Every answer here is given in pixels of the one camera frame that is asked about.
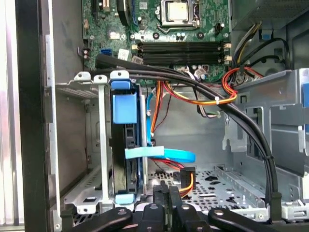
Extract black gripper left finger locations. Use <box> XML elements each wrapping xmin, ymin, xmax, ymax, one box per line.
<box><xmin>61</xmin><ymin>180</ymin><xmax>169</xmax><ymax>232</ymax></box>

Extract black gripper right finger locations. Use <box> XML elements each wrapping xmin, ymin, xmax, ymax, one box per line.
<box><xmin>169</xmin><ymin>185</ymin><xmax>287</xmax><ymax>232</ymax></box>

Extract blue data wire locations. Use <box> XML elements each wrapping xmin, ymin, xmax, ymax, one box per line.
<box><xmin>125</xmin><ymin>93</ymin><xmax>197</xmax><ymax>164</ymax></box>

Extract hard disk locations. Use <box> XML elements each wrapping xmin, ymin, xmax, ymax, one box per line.
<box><xmin>110</xmin><ymin>77</ymin><xmax>148</xmax><ymax>205</ymax></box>

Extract silver disk bay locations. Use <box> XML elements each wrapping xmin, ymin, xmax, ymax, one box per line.
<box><xmin>55</xmin><ymin>71</ymin><xmax>148</xmax><ymax>215</ymax></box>

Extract silver drive cage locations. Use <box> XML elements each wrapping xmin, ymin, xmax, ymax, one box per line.
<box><xmin>222</xmin><ymin>68</ymin><xmax>309</xmax><ymax>194</ymax></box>

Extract black RAM slot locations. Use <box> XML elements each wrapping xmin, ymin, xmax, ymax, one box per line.
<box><xmin>141</xmin><ymin>52</ymin><xmax>229</xmax><ymax>65</ymax></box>
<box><xmin>141</xmin><ymin>41</ymin><xmax>226</xmax><ymax>53</ymax></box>

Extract black PC case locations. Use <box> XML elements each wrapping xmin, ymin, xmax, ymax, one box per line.
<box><xmin>14</xmin><ymin>0</ymin><xmax>309</xmax><ymax>232</ymax></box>

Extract metal socket cover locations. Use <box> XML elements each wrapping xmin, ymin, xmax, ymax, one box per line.
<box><xmin>160</xmin><ymin>0</ymin><xmax>201</xmax><ymax>27</ymax></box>

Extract green motherboard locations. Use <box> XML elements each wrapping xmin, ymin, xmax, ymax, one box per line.
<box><xmin>82</xmin><ymin>0</ymin><xmax>232</xmax><ymax>84</ymax></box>

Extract silver CPU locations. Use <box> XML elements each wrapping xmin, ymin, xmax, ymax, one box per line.
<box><xmin>168</xmin><ymin>1</ymin><xmax>189</xmax><ymax>22</ymax></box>

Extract CPU socket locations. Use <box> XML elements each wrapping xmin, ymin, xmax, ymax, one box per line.
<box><xmin>155</xmin><ymin>0</ymin><xmax>202</xmax><ymax>33</ymax></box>

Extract grey power supply unit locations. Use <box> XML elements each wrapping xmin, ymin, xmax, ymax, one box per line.
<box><xmin>230</xmin><ymin>0</ymin><xmax>309</xmax><ymax>31</ymax></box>

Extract disk power wire black plug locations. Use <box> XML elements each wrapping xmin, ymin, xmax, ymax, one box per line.
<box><xmin>148</xmin><ymin>158</ymin><xmax>197</xmax><ymax>193</ymax></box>

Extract thick black cable bundle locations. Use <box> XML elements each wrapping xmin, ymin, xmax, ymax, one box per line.
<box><xmin>95</xmin><ymin>53</ymin><xmax>283</xmax><ymax>222</ymax></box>

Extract orange yellow power wire bundle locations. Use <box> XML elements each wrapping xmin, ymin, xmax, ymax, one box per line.
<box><xmin>150</xmin><ymin>66</ymin><xmax>264</xmax><ymax>136</ymax></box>

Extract yellow black power wires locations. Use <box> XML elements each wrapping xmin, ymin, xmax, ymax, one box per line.
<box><xmin>233</xmin><ymin>21</ymin><xmax>264</xmax><ymax>70</ymax></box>

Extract wire locking lever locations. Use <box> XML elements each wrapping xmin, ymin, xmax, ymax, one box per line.
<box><xmin>156</xmin><ymin>4</ymin><xmax>201</xmax><ymax>33</ymax></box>

